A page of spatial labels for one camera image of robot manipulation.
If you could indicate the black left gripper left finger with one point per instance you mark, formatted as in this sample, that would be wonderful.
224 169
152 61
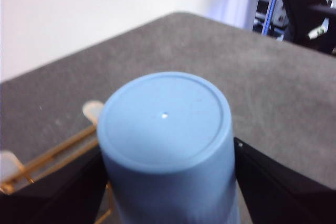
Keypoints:
52 200

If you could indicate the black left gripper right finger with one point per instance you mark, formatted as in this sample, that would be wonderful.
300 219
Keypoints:
288 197

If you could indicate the blue ribbed plastic cup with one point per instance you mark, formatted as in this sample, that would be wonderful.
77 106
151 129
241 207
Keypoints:
165 134

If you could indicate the black office chair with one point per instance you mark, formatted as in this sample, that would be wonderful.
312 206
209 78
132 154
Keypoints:
299 3

